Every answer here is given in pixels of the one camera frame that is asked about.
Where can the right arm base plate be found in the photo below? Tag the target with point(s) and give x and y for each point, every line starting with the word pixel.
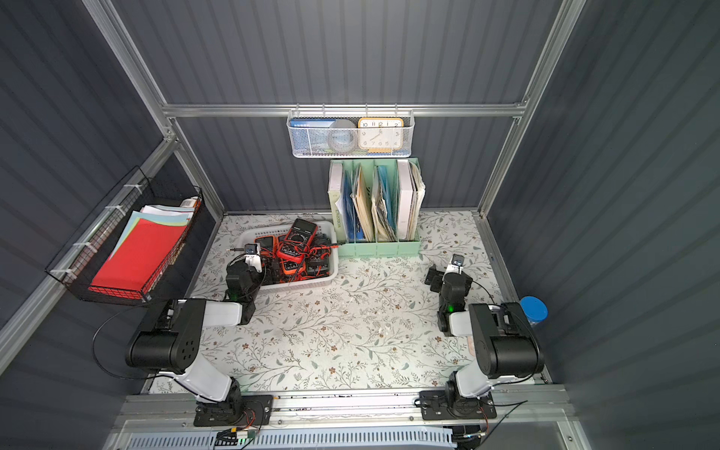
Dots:
pixel 440 405

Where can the blue lid jar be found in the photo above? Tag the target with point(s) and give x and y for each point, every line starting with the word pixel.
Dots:
pixel 535 310

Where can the small black multimeter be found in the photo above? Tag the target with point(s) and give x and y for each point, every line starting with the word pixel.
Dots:
pixel 318 258

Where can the red multimeter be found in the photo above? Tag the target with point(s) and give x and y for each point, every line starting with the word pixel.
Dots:
pixel 297 242

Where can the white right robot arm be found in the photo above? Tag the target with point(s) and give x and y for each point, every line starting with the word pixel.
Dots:
pixel 505 348

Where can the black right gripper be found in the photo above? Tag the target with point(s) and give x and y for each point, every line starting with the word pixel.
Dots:
pixel 442 276

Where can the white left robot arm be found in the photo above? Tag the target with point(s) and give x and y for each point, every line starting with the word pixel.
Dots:
pixel 168 340

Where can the red paper folder stack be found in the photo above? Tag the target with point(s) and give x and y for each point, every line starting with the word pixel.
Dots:
pixel 143 251

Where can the grey tape roll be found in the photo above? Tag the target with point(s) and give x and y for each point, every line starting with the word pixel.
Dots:
pixel 342 136

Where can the black wire wall basket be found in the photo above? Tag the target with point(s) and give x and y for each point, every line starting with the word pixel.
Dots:
pixel 75 266

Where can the blue box in basket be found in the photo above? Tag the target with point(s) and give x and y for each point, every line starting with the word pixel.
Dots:
pixel 309 136

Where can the green file organizer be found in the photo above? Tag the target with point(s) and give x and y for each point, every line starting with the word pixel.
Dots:
pixel 375 206

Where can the white wire wall basket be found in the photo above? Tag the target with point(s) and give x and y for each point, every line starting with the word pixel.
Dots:
pixel 354 114

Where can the yellow alarm clock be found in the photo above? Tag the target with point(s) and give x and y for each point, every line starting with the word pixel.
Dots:
pixel 380 134

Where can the orange multimeter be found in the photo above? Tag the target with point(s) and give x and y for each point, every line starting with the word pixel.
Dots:
pixel 268 246

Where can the white perforated cable duct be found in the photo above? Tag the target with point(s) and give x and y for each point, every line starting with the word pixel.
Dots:
pixel 353 438

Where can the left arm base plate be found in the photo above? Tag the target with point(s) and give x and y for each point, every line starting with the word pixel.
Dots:
pixel 238 412

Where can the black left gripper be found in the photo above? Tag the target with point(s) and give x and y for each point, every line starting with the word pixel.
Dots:
pixel 262 256

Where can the white plastic basket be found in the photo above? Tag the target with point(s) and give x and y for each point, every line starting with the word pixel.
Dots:
pixel 325 227

